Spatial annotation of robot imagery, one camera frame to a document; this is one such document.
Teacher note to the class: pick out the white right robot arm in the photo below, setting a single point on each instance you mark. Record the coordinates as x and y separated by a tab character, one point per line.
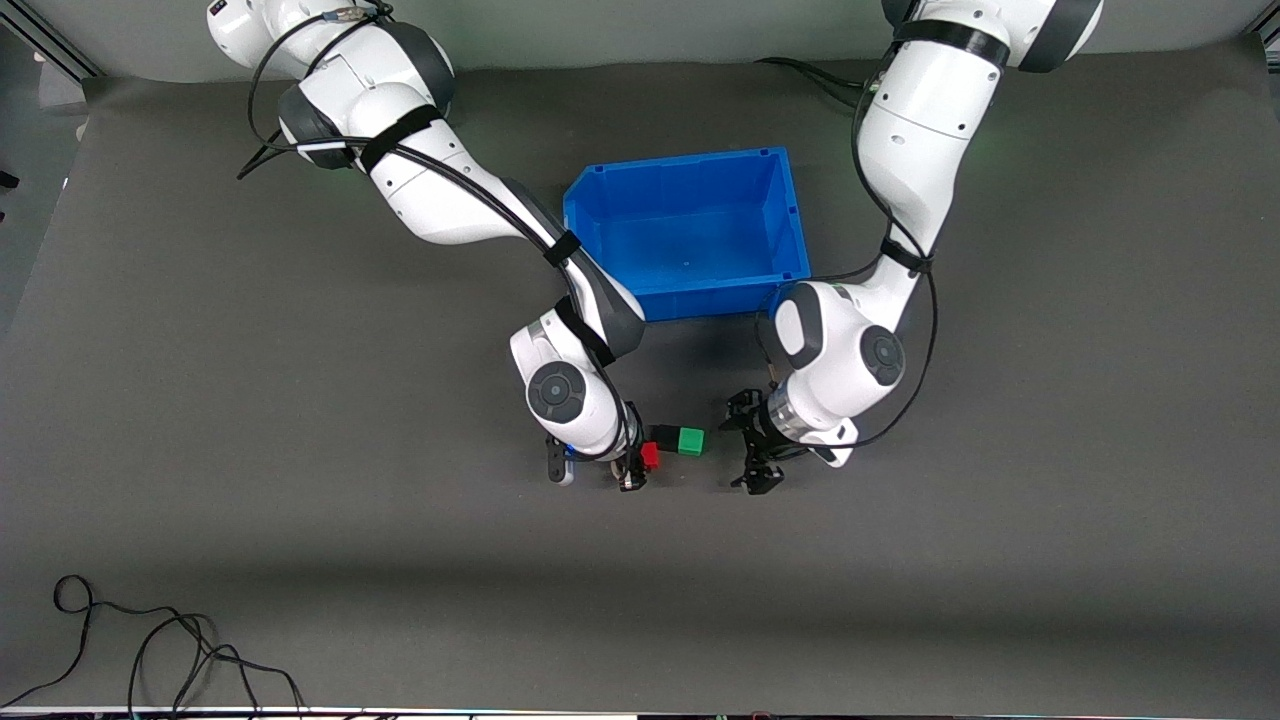
450	200

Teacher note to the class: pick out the grey aluminium frame bar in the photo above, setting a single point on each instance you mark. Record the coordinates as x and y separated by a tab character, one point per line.
50	40

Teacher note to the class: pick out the dark grey table mat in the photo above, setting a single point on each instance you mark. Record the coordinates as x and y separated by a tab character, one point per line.
400	580

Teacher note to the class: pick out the small red cube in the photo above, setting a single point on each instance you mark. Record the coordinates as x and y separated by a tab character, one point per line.
651	457

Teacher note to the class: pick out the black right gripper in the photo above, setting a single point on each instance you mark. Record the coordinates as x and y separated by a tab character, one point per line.
630	466

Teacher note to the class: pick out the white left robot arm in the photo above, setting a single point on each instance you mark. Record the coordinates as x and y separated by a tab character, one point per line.
920	130

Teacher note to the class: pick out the small black cube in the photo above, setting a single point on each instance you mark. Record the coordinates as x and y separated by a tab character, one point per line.
662	433

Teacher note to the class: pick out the small green cube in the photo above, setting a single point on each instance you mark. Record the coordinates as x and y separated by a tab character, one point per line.
691	442

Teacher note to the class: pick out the blue plastic bin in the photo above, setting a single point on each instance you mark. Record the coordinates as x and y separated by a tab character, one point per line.
690	230

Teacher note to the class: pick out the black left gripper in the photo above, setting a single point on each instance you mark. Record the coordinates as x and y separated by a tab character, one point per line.
757	436

